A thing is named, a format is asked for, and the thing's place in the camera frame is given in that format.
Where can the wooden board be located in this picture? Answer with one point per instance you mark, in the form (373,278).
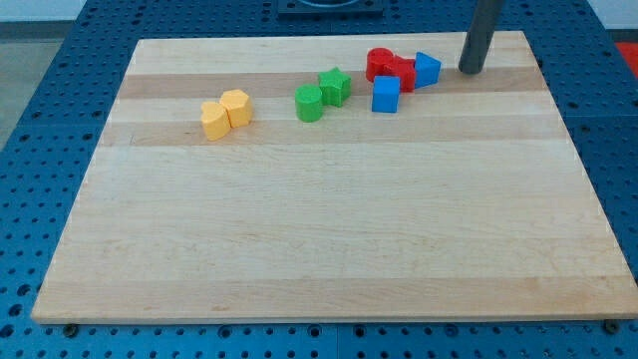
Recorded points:
(470,203)

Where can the yellow hexagon block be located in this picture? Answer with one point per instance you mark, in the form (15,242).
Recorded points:
(238,106)

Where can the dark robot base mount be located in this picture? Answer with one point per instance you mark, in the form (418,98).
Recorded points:
(328,8)

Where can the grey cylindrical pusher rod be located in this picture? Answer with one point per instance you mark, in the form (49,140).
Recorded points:
(479,36)

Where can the green star block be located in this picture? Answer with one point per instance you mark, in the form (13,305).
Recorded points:
(335,86)

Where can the red cylinder block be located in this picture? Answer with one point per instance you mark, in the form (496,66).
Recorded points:
(378,60)

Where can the green cylinder block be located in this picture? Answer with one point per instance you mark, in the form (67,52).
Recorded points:
(308,103)

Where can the blue cube block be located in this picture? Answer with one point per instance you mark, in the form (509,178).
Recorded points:
(386,94)

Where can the red star block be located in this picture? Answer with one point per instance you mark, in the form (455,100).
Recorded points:
(404,69)

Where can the yellow heart block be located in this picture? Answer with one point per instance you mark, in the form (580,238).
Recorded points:
(214,120)

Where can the blue triangle block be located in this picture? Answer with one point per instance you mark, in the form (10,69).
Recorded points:
(427,70)

